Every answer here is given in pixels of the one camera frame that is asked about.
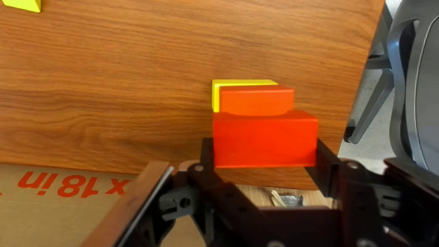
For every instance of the orange arch-cut block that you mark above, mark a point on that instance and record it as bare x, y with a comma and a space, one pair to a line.
264, 142

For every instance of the orange rectangular block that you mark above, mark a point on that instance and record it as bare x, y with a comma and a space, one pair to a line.
255, 98

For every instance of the cardboard box with red print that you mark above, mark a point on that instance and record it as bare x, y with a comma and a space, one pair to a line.
54, 207

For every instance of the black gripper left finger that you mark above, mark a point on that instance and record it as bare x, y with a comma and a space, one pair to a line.
205, 153

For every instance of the yellow cube block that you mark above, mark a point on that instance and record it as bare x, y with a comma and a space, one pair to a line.
24, 5

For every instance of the small metal part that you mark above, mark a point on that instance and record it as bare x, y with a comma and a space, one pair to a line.
286, 200

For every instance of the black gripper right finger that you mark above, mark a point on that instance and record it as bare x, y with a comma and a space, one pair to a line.
330, 167

